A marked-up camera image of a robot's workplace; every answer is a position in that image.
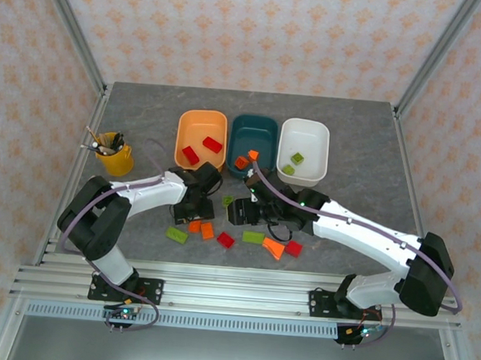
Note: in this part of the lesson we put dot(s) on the small green lego brick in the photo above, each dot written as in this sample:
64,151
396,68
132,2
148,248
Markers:
288,169
227,200
297,158

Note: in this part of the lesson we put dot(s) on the long green lego brick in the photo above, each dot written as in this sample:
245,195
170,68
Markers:
177,235
253,237

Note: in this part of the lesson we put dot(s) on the red lego brick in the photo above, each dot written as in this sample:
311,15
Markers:
293,249
212,144
190,154
226,240

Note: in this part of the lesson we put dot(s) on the small orange lego brick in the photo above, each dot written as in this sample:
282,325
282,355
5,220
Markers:
241,162

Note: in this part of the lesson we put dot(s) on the small orange sloped lego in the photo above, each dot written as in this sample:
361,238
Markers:
253,154

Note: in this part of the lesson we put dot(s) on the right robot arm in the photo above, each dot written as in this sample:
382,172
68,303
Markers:
365,235

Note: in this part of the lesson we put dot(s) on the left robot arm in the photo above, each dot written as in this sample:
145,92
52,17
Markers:
147,193

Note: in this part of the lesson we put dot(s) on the large orange sloped lego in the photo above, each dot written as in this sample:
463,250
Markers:
273,249

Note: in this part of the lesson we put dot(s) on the orange plastic container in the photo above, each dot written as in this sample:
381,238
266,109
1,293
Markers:
200,129

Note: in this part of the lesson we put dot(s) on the white plastic container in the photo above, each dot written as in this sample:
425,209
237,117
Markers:
306,139

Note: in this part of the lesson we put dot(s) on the teal plastic container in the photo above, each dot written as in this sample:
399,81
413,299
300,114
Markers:
254,133

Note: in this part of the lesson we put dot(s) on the yellow pen cup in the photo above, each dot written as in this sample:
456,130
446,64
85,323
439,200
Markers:
114,164

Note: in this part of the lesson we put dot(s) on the black pen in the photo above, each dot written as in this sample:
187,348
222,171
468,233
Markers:
118,139

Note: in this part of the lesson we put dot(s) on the white tipped pen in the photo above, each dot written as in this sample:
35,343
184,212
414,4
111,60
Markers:
99,148

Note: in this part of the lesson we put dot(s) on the wooden pencil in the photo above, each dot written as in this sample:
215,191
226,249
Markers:
93,134

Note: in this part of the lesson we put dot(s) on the left controller board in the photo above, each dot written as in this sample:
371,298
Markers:
123,314

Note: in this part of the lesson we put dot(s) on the controller board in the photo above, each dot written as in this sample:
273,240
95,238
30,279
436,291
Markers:
362,333
123,314

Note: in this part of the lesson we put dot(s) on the right controller board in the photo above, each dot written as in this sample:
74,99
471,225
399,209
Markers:
362,333

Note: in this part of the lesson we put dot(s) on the aluminium mounting rail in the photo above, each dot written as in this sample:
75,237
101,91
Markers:
236,290

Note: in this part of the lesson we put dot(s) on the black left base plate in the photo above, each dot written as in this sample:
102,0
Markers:
152,290

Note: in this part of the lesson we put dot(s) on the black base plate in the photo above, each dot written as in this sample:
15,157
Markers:
322,303
152,290

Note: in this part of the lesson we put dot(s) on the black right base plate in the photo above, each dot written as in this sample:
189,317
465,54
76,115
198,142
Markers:
322,303

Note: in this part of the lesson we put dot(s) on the aluminium table side rail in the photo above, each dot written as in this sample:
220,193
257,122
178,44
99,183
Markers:
408,168
82,155

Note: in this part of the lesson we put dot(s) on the aluminium frame post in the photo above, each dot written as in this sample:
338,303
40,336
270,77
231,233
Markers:
437,58
73,29

